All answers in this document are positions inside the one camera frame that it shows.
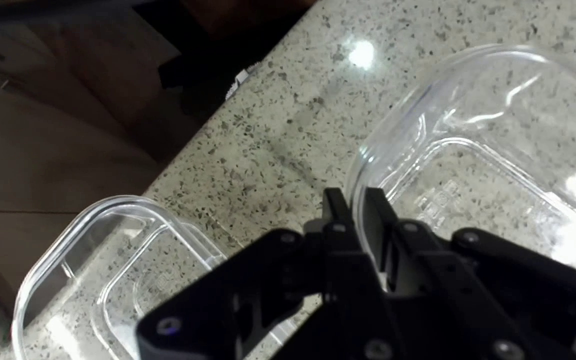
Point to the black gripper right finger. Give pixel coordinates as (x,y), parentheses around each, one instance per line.
(381,232)

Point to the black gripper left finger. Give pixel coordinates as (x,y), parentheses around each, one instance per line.
(338,235)

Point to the large clear plastic container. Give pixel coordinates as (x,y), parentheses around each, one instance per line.
(488,141)

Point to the small clear plastic container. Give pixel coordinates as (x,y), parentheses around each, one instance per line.
(116,261)

